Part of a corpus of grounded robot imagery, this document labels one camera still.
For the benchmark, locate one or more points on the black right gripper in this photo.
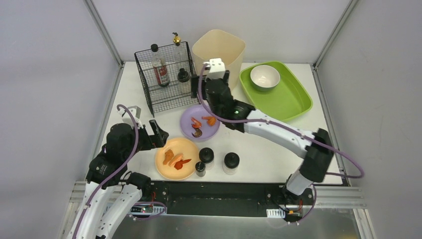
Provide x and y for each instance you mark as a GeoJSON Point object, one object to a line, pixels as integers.
{"type": "Point", "coordinates": [196, 85]}

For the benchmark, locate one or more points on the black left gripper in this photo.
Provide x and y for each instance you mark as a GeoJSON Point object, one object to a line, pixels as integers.
{"type": "Point", "coordinates": [150, 136]}

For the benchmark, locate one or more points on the glossy lid spice jar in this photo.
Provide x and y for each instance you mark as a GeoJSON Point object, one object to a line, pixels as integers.
{"type": "Point", "coordinates": [183, 86]}

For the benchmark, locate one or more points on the clear glass oil bottle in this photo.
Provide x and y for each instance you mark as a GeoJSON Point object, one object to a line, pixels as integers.
{"type": "Point", "coordinates": [179, 52]}

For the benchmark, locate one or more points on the black lid spice jar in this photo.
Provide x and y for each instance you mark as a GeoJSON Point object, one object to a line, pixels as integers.
{"type": "Point", "coordinates": [206, 155]}

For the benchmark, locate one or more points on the white bowl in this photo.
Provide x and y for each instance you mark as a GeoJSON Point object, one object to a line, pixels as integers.
{"type": "Point", "coordinates": [264, 78]}

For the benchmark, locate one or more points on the red label sauce bottle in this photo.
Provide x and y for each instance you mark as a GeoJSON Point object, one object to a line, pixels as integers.
{"type": "Point", "coordinates": [159, 66]}

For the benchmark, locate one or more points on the black lid seasoning jar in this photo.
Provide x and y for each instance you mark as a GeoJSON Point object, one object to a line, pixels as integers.
{"type": "Point", "coordinates": [231, 163]}

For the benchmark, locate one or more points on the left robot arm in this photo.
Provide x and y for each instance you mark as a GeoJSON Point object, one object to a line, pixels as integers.
{"type": "Point", "coordinates": [95, 219]}

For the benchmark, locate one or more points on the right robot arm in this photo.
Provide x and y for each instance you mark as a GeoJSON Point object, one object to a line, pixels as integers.
{"type": "Point", "coordinates": [314, 148]}

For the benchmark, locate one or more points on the fried chicken piece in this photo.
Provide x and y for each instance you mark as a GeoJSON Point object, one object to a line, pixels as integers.
{"type": "Point", "coordinates": [168, 156]}

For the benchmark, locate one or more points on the pink sausage slice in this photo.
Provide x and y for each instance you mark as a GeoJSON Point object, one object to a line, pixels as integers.
{"type": "Point", "coordinates": [175, 159]}

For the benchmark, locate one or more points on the orange plate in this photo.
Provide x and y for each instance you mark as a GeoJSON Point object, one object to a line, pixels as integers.
{"type": "Point", "coordinates": [177, 145]}

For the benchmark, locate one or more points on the cream plastic bin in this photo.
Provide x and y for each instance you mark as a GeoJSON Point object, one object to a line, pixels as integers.
{"type": "Point", "coordinates": [220, 44]}

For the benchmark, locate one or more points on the red shrimp piece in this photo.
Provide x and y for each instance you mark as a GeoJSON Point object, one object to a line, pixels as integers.
{"type": "Point", "coordinates": [179, 165]}

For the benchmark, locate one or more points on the purple plate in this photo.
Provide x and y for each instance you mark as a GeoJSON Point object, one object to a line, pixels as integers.
{"type": "Point", "coordinates": [197, 111]}

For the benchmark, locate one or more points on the dark brown shrimp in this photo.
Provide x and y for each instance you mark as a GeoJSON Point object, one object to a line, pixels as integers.
{"type": "Point", "coordinates": [197, 133]}

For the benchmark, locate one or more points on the orange shrimp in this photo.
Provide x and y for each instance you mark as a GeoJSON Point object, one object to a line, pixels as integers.
{"type": "Point", "coordinates": [196, 123]}

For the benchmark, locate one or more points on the orange chicken drumstick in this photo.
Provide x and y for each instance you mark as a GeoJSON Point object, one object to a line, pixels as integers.
{"type": "Point", "coordinates": [211, 121]}

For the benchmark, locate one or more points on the small pepper shaker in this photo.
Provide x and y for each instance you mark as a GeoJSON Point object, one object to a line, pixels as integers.
{"type": "Point", "coordinates": [200, 168]}

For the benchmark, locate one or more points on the green plastic tub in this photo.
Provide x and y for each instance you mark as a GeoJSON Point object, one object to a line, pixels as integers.
{"type": "Point", "coordinates": [286, 102]}

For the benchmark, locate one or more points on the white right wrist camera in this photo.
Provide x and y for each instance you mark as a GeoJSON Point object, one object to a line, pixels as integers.
{"type": "Point", "coordinates": [215, 68]}

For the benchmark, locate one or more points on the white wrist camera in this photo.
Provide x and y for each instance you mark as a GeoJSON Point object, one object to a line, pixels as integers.
{"type": "Point", "coordinates": [215, 68]}
{"type": "Point", "coordinates": [131, 116]}

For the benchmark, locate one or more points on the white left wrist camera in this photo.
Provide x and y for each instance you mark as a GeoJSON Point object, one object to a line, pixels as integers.
{"type": "Point", "coordinates": [131, 116]}

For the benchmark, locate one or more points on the black wire rack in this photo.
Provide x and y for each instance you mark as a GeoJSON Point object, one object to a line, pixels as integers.
{"type": "Point", "coordinates": [158, 98]}

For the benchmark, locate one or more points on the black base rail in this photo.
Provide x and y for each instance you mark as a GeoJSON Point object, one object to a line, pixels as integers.
{"type": "Point", "coordinates": [222, 199]}

